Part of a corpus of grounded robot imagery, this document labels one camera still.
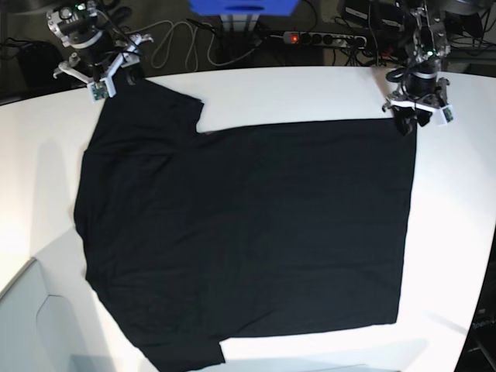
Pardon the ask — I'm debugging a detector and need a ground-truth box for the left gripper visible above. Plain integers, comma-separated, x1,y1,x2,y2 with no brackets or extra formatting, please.
382,75,454,136

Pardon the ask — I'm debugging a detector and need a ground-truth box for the black power strip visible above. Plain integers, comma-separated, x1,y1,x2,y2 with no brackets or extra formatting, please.
270,31,367,50

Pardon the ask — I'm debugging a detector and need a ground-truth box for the grey panel bottom left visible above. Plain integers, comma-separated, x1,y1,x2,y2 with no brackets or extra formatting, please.
1,259,115,371

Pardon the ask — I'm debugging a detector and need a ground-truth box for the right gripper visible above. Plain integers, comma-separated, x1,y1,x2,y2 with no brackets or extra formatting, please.
53,33,153,102

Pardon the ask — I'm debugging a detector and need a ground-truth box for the black T-shirt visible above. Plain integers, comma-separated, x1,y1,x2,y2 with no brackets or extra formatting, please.
74,79,417,371

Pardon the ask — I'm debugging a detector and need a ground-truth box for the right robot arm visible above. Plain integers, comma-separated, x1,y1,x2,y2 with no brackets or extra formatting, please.
46,1,153,102

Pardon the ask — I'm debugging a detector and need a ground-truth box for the blue plastic box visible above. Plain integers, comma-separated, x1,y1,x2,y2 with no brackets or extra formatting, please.
188,0,299,16

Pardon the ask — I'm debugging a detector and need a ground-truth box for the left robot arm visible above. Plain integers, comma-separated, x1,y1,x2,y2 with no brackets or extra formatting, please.
382,1,453,136

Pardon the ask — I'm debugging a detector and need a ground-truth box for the white coiled cable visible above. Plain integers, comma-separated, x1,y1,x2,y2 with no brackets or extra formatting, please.
96,7,257,71

